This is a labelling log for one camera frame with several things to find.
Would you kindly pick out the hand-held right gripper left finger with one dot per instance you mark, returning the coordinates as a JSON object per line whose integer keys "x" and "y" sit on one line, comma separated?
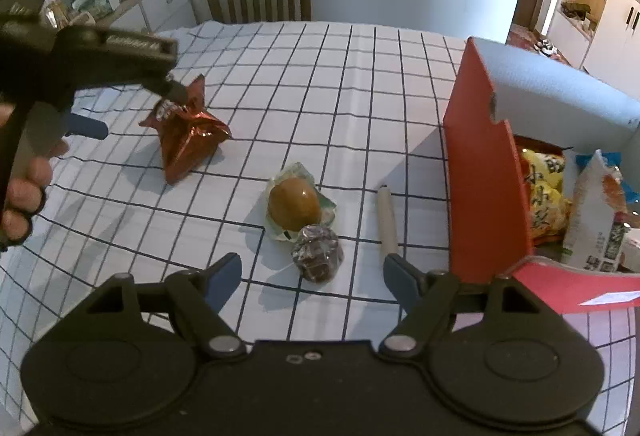
{"x": 227, "y": 276}

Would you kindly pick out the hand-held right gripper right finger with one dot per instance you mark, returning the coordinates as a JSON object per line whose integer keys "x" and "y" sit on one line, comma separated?
{"x": 400, "y": 278}

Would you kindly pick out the large white black-print snack packet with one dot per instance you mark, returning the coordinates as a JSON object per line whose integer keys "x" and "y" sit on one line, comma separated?
{"x": 590, "y": 216}

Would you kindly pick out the clear packet with brown bun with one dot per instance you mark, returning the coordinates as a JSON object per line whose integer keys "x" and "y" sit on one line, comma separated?
{"x": 292, "y": 203}

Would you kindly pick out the person's left hand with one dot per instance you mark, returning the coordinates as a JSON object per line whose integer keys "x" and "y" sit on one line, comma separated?
{"x": 22, "y": 198}

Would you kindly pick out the brown snack bag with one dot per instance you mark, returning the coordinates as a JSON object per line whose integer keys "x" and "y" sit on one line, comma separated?
{"x": 190, "y": 141}

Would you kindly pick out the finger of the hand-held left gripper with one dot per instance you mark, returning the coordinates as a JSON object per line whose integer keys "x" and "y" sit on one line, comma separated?
{"x": 175, "y": 91}
{"x": 90, "y": 129}

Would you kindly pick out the checked white tablecloth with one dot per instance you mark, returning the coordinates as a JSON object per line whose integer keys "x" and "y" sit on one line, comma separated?
{"x": 300, "y": 91}

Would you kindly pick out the yellow snack packet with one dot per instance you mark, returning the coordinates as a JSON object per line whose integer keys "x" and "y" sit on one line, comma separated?
{"x": 542, "y": 196}

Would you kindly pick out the pair of shoes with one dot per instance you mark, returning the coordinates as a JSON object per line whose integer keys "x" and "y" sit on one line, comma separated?
{"x": 547, "y": 47}

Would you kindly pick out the blue snack packet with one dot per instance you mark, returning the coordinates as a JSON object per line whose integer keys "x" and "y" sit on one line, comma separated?
{"x": 582, "y": 161}

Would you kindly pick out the dark wrapped candy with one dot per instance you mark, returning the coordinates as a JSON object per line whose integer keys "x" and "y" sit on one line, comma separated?
{"x": 317, "y": 251}

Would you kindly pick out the red cardboard box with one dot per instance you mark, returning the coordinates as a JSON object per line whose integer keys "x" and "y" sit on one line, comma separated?
{"x": 480, "y": 196}

